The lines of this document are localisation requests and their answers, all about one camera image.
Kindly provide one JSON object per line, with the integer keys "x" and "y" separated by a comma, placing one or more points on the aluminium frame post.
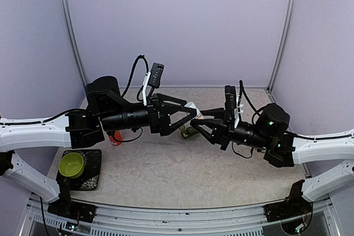
{"x": 282, "y": 45}
{"x": 73, "y": 42}

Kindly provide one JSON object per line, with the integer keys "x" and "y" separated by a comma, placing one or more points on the red bottle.
{"x": 115, "y": 137}

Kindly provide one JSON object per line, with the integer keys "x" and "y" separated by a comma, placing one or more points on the white pill bottle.
{"x": 198, "y": 114}

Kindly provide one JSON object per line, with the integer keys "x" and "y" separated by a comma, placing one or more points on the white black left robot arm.
{"x": 107, "y": 112}

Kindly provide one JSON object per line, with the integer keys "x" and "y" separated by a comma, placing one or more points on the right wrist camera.
{"x": 230, "y": 98}

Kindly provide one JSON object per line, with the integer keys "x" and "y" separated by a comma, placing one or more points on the front aluminium rail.
{"x": 122, "y": 220}

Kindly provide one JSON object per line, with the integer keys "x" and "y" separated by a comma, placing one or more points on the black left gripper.
{"x": 160, "y": 125}

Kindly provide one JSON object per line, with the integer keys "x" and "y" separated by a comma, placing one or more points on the right aluminium frame post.
{"x": 282, "y": 45}

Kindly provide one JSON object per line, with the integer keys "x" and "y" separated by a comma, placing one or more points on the left aluminium frame post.
{"x": 73, "y": 42}

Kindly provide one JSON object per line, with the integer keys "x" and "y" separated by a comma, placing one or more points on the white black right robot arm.
{"x": 282, "y": 148}

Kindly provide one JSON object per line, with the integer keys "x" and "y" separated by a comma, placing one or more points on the green pill organizer box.
{"x": 187, "y": 131}

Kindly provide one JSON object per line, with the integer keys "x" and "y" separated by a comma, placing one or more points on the green bowl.
{"x": 71, "y": 165}

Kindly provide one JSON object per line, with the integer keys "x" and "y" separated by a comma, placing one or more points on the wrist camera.
{"x": 155, "y": 75}
{"x": 230, "y": 98}

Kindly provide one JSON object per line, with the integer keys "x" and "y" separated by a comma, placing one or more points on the black patterned square plate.
{"x": 88, "y": 180}

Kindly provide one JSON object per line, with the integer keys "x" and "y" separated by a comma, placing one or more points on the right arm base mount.
{"x": 293, "y": 205}

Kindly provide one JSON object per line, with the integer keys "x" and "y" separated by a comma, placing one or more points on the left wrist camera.
{"x": 155, "y": 75}

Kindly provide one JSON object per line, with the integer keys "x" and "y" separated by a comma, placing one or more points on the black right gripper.
{"x": 222, "y": 128}

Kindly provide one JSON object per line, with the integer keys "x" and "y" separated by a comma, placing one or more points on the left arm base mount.
{"x": 78, "y": 211}

